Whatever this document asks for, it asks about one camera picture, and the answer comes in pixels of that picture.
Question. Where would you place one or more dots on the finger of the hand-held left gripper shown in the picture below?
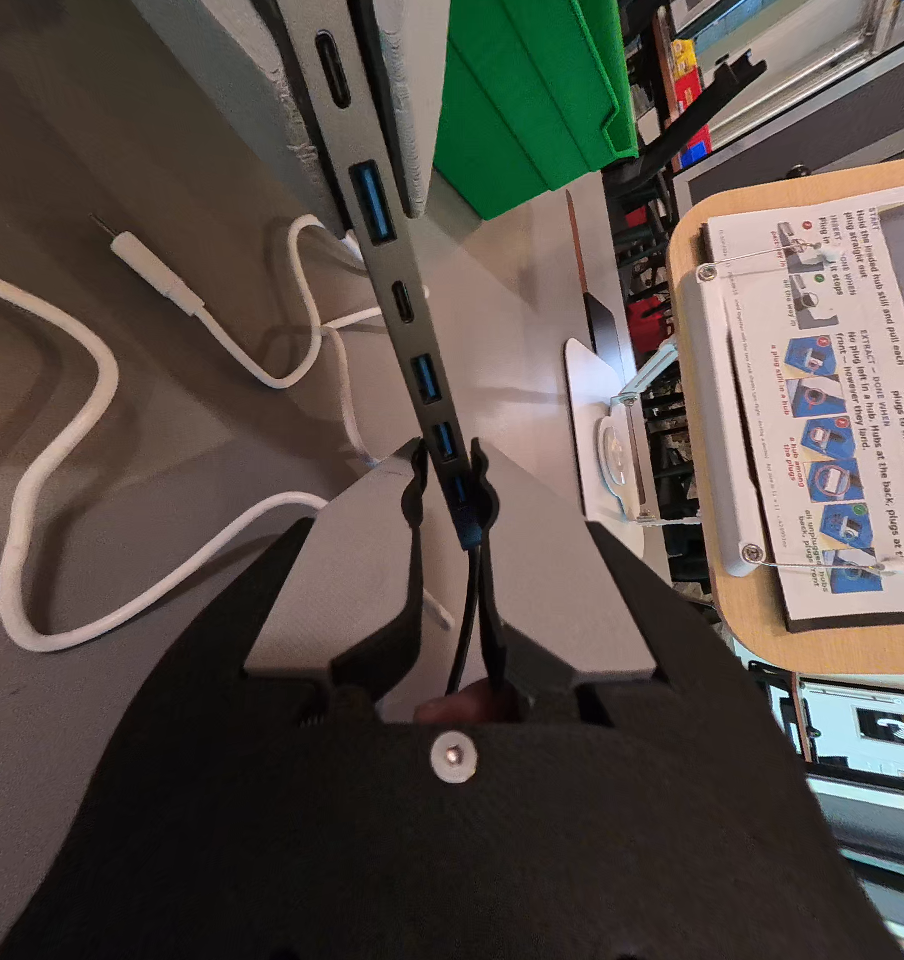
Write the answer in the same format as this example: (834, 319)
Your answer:
(234, 60)
(414, 75)

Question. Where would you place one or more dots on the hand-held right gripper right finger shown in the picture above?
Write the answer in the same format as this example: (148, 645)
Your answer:
(564, 600)

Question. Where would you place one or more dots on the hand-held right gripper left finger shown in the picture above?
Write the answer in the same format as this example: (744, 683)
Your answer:
(339, 600)

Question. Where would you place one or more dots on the green plastic bin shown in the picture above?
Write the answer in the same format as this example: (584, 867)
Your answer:
(527, 97)

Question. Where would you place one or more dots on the grey usb hub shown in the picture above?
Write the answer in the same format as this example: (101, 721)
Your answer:
(392, 262)

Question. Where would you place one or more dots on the person's right hand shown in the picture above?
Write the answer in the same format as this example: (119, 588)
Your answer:
(467, 705)

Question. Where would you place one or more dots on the printed instruction sheet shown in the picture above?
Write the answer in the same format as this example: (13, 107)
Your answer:
(834, 420)

